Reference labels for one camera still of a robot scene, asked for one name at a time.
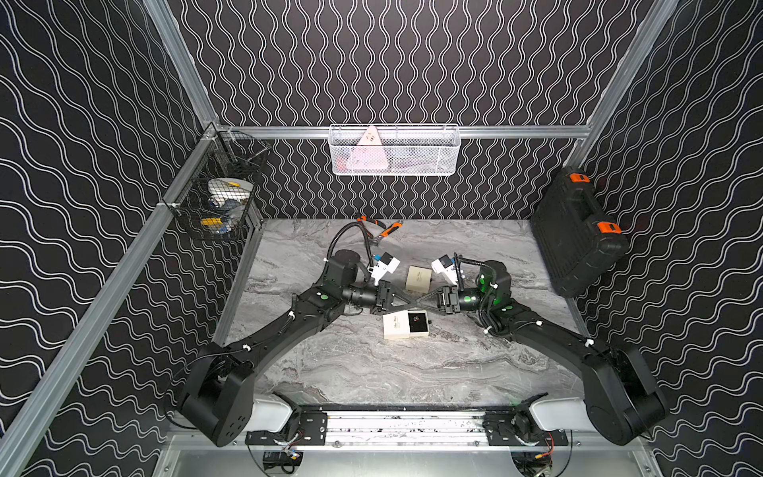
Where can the orange black pliers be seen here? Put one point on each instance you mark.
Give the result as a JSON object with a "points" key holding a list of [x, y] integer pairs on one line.
{"points": [[366, 222]]}

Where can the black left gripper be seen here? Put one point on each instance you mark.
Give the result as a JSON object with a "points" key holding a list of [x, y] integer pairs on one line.
{"points": [[384, 297]]}

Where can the black wire corner basket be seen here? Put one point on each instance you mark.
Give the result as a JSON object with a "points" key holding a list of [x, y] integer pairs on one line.
{"points": [[218, 204]]}

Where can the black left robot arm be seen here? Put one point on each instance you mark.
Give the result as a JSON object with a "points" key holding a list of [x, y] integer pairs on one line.
{"points": [[219, 396]]}

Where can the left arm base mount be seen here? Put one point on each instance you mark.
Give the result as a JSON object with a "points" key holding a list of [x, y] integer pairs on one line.
{"points": [[302, 429]]}

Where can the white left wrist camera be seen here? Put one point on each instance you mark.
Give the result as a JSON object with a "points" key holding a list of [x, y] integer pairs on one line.
{"points": [[385, 264]]}

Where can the white wire wall basket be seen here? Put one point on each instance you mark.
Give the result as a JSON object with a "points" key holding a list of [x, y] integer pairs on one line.
{"points": [[412, 149]]}

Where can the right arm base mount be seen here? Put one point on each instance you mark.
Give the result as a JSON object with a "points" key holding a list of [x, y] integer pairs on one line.
{"points": [[519, 429]]}

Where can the black plastic tool case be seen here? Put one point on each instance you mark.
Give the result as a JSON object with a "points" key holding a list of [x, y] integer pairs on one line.
{"points": [[578, 242]]}

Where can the orange handled adjustable wrench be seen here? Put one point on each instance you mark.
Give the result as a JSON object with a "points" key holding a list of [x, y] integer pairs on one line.
{"points": [[387, 229]]}

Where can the aluminium front rail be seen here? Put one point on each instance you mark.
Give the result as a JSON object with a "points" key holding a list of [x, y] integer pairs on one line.
{"points": [[401, 429]]}

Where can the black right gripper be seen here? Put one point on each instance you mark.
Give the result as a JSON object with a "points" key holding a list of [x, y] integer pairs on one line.
{"points": [[447, 299]]}

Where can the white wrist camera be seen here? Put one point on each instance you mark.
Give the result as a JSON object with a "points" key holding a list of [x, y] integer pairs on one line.
{"points": [[445, 266], [385, 264]]}

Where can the cream jewelry box sleeve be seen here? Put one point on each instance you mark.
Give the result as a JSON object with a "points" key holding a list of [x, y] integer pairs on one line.
{"points": [[418, 280]]}

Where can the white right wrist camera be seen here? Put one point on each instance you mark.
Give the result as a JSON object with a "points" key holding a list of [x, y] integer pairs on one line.
{"points": [[445, 266]]}

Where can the pink triangular card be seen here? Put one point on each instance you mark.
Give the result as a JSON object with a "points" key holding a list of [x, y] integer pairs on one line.
{"points": [[369, 154]]}

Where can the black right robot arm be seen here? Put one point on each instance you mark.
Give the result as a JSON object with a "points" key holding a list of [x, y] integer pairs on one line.
{"points": [[622, 399]]}

